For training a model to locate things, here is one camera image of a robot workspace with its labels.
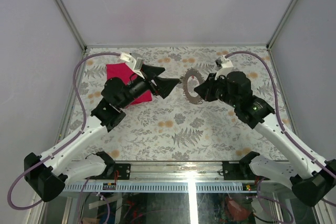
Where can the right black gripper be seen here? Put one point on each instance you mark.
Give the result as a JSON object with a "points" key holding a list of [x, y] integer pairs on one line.
{"points": [[205, 89]]}

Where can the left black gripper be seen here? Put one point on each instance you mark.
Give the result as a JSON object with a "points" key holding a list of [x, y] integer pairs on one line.
{"points": [[164, 85]]}

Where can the large metal keyring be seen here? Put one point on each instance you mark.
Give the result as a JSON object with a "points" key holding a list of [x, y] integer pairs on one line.
{"points": [[184, 80]]}

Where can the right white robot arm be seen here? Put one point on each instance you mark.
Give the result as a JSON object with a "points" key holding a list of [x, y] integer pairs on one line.
{"points": [[309, 175]]}

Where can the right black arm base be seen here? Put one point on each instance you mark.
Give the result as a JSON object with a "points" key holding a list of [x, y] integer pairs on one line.
{"points": [[239, 170]]}

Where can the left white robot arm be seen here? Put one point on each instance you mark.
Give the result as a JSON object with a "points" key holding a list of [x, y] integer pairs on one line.
{"points": [[51, 171]]}

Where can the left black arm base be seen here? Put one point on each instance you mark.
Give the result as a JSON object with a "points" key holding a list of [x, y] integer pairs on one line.
{"points": [[115, 170]]}

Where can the magenta cloth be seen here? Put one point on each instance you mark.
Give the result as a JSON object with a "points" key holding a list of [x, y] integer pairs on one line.
{"points": [[122, 71]]}

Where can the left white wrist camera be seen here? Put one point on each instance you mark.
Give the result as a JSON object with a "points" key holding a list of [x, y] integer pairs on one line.
{"points": [[133, 62]]}

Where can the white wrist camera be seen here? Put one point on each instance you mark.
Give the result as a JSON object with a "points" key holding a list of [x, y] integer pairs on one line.
{"points": [[224, 65], [133, 62]]}

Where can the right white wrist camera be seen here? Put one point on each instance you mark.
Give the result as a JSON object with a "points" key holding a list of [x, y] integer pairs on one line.
{"points": [[224, 65]]}

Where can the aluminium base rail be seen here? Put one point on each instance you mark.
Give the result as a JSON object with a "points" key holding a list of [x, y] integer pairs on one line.
{"points": [[158, 172]]}

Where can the grey slotted cable duct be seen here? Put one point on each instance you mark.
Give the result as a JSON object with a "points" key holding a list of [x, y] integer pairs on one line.
{"points": [[148, 187]]}

